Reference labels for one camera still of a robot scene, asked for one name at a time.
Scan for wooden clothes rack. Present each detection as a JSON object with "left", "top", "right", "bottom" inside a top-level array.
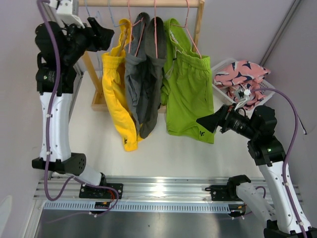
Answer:
[{"left": 79, "top": 0, "right": 198, "bottom": 111}]

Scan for grey shorts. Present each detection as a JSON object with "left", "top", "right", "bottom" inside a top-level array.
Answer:
[{"left": 124, "top": 15, "right": 167, "bottom": 139}]

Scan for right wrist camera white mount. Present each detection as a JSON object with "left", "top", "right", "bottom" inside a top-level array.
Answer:
[{"left": 234, "top": 88, "right": 251, "bottom": 110}]

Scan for pink shark print shorts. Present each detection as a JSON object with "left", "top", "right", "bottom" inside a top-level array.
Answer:
[{"left": 213, "top": 60, "right": 271, "bottom": 103}]

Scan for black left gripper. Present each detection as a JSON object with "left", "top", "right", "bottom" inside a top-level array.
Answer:
[{"left": 62, "top": 17, "right": 114, "bottom": 65}]

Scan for lime green shorts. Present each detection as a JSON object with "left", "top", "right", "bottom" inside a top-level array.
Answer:
[{"left": 161, "top": 18, "right": 214, "bottom": 144}]

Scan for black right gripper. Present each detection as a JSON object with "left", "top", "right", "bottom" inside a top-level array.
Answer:
[{"left": 196, "top": 103, "right": 258, "bottom": 140}]

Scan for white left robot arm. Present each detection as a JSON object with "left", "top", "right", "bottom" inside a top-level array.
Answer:
[{"left": 32, "top": 17, "right": 117, "bottom": 199}]

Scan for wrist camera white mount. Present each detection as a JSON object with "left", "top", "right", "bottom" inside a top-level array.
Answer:
[
  {"left": 234, "top": 88, "right": 251, "bottom": 110},
  {"left": 48, "top": 0, "right": 85, "bottom": 28}
]

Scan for pink wire hanger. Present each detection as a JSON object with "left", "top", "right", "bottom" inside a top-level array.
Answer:
[
  {"left": 172, "top": 0, "right": 205, "bottom": 59},
  {"left": 154, "top": 0, "right": 159, "bottom": 59},
  {"left": 127, "top": 0, "right": 148, "bottom": 57}
]

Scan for slotted cable duct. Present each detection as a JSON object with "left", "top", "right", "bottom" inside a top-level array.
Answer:
[{"left": 44, "top": 201, "right": 230, "bottom": 214}]

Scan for yellow shorts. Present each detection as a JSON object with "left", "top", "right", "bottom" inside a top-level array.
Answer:
[{"left": 102, "top": 18, "right": 141, "bottom": 152}]

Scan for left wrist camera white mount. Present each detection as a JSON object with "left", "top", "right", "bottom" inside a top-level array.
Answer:
[{"left": 48, "top": 0, "right": 85, "bottom": 28}]

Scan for white plastic basket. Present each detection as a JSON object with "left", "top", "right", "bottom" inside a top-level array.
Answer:
[{"left": 211, "top": 58, "right": 275, "bottom": 105}]

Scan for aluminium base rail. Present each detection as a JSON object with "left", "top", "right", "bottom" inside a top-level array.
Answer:
[{"left": 32, "top": 175, "right": 304, "bottom": 205}]

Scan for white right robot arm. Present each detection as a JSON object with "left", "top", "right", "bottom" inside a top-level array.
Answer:
[{"left": 196, "top": 105, "right": 317, "bottom": 238}]

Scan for light blue wire hanger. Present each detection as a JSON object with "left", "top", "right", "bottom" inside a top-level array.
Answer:
[
  {"left": 107, "top": 0, "right": 132, "bottom": 57},
  {"left": 84, "top": 0, "right": 103, "bottom": 76}
]

